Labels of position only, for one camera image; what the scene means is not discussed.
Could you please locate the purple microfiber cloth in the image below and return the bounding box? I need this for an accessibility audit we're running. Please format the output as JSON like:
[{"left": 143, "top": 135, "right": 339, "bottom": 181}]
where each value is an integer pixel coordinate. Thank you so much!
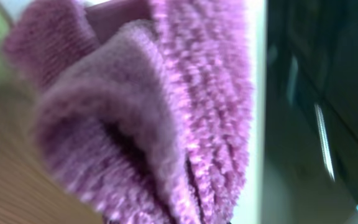
[{"left": 3, "top": 0, "right": 253, "bottom": 224}]

